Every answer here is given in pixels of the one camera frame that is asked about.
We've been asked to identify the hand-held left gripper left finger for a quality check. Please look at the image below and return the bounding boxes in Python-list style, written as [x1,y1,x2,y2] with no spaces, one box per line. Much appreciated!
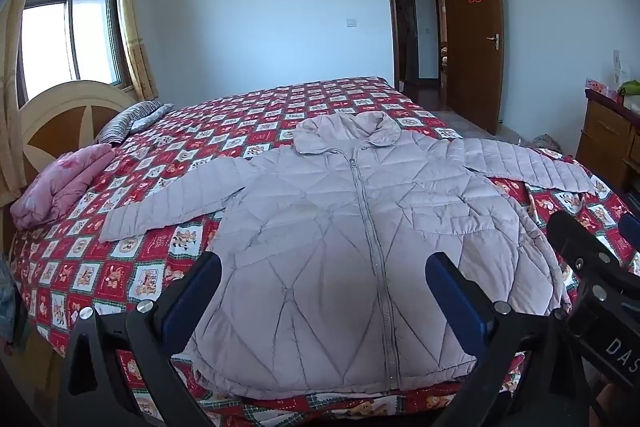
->
[57,251,223,427]

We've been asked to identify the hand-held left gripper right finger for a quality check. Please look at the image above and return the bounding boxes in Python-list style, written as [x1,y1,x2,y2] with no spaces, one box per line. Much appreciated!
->
[424,252,601,427]

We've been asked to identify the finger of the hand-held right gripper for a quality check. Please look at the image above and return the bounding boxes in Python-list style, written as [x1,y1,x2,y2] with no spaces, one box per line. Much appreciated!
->
[618,213,640,253]
[546,209,640,300]

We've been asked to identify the light pink quilted jacket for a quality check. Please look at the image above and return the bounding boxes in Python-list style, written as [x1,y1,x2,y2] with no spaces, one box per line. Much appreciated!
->
[98,111,598,400]

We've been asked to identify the red patterned bed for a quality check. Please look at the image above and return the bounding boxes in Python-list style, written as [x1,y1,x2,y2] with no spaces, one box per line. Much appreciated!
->
[10,76,640,427]

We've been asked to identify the wooden cabinet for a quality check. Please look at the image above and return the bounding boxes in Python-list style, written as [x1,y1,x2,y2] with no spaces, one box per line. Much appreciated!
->
[575,88,640,195]

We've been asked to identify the pink tissue box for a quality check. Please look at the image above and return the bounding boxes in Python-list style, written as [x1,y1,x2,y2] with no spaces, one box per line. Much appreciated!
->
[586,78,618,100]

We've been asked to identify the pink folded blanket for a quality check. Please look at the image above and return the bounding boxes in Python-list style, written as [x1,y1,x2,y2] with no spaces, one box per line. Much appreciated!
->
[11,143,118,230]

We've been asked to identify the striped pillow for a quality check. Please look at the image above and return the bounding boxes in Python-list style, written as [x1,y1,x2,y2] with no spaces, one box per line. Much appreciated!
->
[95,100,176,145]

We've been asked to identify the brown wooden door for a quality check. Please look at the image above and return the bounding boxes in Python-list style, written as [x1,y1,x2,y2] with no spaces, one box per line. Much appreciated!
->
[441,0,505,136]

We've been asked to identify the wooden bed headboard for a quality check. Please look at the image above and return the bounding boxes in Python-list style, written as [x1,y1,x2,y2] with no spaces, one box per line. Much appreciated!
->
[0,79,138,208]

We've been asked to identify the yellow curtain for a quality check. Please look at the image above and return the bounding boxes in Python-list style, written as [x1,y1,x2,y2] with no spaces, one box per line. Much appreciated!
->
[116,0,160,102]
[0,0,41,208]

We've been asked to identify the window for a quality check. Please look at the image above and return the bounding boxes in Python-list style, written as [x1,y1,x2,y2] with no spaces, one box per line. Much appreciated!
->
[17,0,123,108]

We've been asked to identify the brown door frame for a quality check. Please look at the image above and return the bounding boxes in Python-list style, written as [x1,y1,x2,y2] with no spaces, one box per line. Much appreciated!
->
[381,0,453,110]

